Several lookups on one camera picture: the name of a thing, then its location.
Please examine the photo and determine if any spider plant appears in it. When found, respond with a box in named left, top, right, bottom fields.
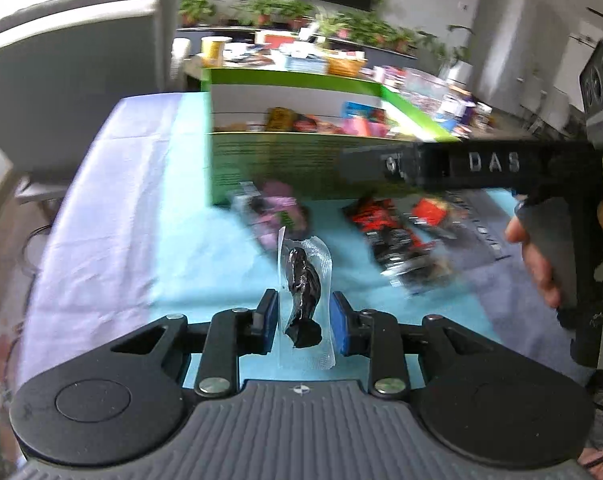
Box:
left=314, top=12, right=355, bottom=48

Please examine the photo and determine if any clear packet with dark snack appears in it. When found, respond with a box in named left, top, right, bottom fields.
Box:
left=276, top=226, right=337, bottom=372

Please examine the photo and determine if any black floor cable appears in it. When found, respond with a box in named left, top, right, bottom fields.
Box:
left=20, top=224, right=53, bottom=272

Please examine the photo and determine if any tall plant in white pot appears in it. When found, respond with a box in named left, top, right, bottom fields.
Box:
left=434, top=24, right=475, bottom=84

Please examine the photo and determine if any stack of white cups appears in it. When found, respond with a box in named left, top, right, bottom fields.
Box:
left=172, top=37, right=190, bottom=79

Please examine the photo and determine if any clear plastic container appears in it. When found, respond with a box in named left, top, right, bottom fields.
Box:
left=404, top=67, right=450, bottom=107

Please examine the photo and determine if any purple snack packet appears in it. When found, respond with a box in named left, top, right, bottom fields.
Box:
left=232, top=180, right=312, bottom=254

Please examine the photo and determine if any round white table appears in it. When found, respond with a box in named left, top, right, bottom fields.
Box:
left=184, top=52, right=382, bottom=94

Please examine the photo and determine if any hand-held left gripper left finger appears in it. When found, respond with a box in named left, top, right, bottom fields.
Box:
left=104, top=289, right=281, bottom=400

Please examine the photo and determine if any yellow canister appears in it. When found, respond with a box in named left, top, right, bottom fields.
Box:
left=202, top=36, right=226, bottom=69

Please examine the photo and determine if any person's right hand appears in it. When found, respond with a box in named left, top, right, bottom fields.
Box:
left=504, top=199, right=565, bottom=310

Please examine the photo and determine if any blue snack packet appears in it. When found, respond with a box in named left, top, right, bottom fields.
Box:
left=342, top=101, right=385, bottom=124

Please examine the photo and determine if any lavender cloth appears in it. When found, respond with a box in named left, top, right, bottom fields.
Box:
left=16, top=95, right=210, bottom=377

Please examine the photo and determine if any red flat box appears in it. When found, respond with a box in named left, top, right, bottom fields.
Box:
left=262, top=30, right=298, bottom=47

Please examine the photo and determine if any blue tray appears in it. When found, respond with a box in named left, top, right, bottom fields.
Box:
left=284, top=52, right=329, bottom=74

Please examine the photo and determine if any light blue tablecloth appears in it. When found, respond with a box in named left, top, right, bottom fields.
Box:
left=146, top=92, right=522, bottom=392

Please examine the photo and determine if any red orange snack packet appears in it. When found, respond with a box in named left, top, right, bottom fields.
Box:
left=294, top=114, right=332, bottom=134

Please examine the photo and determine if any dark red snack packet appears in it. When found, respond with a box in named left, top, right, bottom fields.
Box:
left=344, top=197, right=427, bottom=272

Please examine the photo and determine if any wicker basket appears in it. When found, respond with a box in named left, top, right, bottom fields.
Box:
left=326, top=55, right=369, bottom=77

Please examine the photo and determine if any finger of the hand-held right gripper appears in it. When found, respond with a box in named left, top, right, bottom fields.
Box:
left=337, top=141, right=420, bottom=192

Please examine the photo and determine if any green cardboard box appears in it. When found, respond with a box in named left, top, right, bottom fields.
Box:
left=200, top=67, right=460, bottom=209

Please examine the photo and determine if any potted green plant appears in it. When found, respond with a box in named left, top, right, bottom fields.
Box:
left=252, top=0, right=283, bottom=27
left=282, top=0, right=315, bottom=31
left=179, top=0, right=216, bottom=27

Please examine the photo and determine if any pink snack packet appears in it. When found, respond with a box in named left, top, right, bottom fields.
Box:
left=344, top=117, right=387, bottom=137

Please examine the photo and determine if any dark printed packet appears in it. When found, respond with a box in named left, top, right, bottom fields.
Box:
left=446, top=190, right=520, bottom=262

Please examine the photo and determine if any row of potted plants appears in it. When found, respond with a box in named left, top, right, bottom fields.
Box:
left=354, top=12, right=425, bottom=53

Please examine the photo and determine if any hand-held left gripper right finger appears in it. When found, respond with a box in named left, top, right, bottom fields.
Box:
left=330, top=291, right=502, bottom=400

